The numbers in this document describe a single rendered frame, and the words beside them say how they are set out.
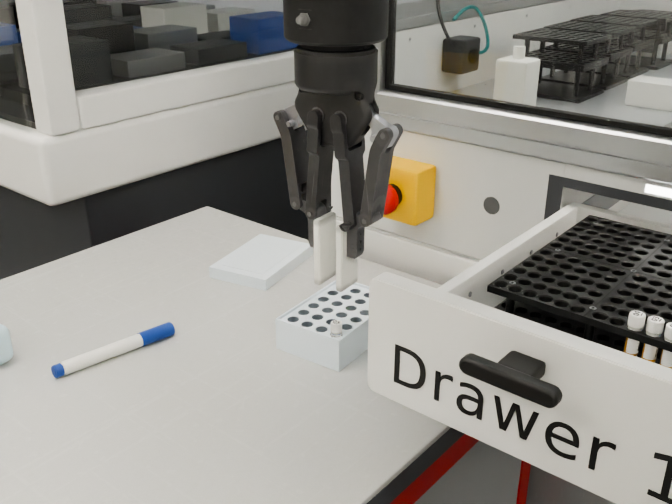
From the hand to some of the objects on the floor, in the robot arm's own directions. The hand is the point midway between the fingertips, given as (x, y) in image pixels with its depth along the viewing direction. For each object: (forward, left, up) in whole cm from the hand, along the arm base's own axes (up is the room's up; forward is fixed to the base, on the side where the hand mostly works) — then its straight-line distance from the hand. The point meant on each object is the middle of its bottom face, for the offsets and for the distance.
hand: (335, 252), depth 75 cm
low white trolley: (-2, +21, -88) cm, 90 cm away
